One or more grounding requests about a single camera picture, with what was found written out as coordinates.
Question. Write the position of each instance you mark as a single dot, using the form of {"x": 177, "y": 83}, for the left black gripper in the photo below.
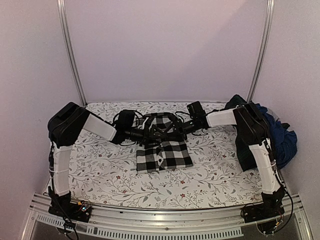
{"x": 151, "y": 136}

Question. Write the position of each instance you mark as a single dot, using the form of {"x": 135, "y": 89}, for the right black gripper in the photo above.
{"x": 182, "y": 134}

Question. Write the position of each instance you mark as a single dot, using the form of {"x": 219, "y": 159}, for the black white checkered shirt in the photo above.
{"x": 170, "y": 154}

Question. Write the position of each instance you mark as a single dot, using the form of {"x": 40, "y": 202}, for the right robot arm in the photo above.
{"x": 254, "y": 131}

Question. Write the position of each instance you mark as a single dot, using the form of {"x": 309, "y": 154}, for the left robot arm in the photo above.
{"x": 64, "y": 129}

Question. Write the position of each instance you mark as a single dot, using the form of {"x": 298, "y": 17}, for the floral patterned table mat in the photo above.
{"x": 101, "y": 172}

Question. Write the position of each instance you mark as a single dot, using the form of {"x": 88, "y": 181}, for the blue garment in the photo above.
{"x": 284, "y": 140}

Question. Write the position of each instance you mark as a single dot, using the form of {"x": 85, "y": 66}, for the front aluminium rail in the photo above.
{"x": 109, "y": 222}

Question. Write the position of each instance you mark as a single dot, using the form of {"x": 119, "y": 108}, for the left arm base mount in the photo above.
{"x": 80, "y": 211}

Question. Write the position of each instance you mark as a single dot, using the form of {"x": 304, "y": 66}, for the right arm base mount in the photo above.
{"x": 256, "y": 212}

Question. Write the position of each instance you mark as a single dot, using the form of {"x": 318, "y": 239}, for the right aluminium frame post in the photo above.
{"x": 262, "y": 48}

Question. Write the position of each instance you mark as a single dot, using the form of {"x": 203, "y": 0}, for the aluminium frame post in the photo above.
{"x": 262, "y": 48}
{"x": 61, "y": 7}

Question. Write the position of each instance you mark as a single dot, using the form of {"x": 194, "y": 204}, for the left aluminium frame post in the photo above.
{"x": 61, "y": 7}

